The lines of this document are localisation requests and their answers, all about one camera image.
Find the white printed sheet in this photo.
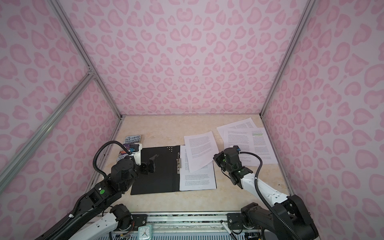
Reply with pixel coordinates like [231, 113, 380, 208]
[184, 131, 219, 173]
[217, 118, 258, 139]
[179, 146, 217, 192]

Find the white sheet green header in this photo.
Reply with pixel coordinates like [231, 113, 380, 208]
[223, 128, 278, 165]

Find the white printed sheet back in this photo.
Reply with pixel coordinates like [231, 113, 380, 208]
[184, 131, 219, 173]

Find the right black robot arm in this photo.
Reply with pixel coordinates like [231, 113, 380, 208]
[213, 146, 319, 240]

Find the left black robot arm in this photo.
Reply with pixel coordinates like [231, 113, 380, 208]
[38, 141, 147, 240]

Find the colourful paperback book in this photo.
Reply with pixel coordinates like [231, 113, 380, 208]
[117, 135, 141, 162]

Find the small white desk clock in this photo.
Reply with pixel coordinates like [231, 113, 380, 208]
[138, 225, 153, 240]

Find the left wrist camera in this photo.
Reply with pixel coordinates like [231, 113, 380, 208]
[129, 143, 143, 166]

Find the black pen on rail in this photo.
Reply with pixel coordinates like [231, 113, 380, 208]
[221, 221, 237, 240]

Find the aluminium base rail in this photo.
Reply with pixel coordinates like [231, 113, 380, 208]
[55, 210, 320, 240]

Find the aluminium diagonal frame bar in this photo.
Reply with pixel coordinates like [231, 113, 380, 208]
[1, 71, 94, 193]

